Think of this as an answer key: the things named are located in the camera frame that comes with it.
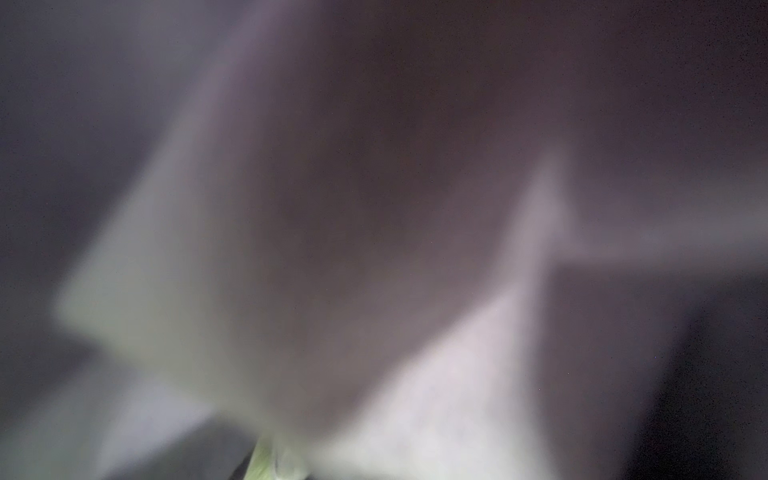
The purple cloth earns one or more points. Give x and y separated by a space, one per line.
383 239

